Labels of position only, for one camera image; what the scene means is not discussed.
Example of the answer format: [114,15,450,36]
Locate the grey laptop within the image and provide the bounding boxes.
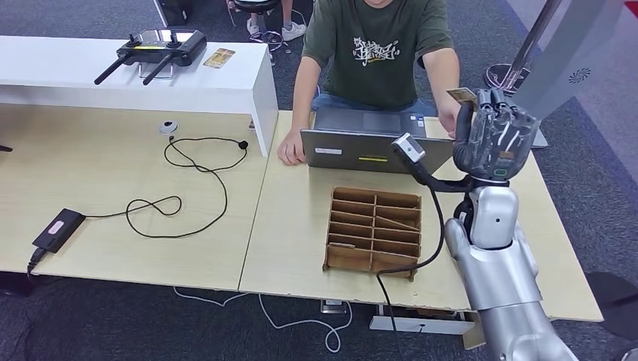
[300,108,455,175]

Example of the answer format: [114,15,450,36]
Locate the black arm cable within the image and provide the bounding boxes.
[375,187,445,361]

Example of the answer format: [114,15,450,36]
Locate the person's right hand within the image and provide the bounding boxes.
[276,130,306,166]

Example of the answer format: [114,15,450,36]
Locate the chrome stanchion post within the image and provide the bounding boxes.
[484,0,567,96]

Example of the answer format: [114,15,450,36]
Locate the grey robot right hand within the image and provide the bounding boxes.
[452,88,542,183]

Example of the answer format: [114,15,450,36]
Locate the white desk foot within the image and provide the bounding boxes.
[369,316,475,335]

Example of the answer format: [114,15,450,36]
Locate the black power cord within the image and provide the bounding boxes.
[26,247,48,280]

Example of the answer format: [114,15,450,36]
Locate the person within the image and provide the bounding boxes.
[276,0,462,166]
[226,0,308,42]

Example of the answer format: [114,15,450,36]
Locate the black equipment case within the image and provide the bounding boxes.
[153,0,196,27]

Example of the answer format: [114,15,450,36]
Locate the white desk shelf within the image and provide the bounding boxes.
[0,35,279,158]

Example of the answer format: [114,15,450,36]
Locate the black round base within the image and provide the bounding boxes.
[585,271,638,342]

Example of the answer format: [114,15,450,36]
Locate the black remote controller with antennas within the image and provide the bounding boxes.
[94,28,208,86]

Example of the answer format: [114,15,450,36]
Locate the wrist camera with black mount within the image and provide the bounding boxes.
[390,132,475,194]

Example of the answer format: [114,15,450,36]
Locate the person's left hand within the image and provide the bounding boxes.
[437,102,462,139]

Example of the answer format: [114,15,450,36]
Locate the white cable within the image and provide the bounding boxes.
[173,287,354,353]

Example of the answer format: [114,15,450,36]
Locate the black stool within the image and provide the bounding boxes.
[234,0,293,53]

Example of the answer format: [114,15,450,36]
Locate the metal wire controller stand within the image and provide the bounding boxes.
[138,62,175,80]

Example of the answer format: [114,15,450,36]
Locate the grey kiosk stand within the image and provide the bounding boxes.
[510,0,638,150]

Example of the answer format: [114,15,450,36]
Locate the black power adapter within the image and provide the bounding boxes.
[32,208,87,254]

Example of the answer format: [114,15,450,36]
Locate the yellow printed ID card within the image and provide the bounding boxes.
[445,87,479,107]

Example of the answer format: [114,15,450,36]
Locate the brown cardboard slot organizer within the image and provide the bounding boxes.
[323,187,424,283]

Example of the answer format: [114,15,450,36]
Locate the thin black cable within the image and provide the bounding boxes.
[82,135,249,240]

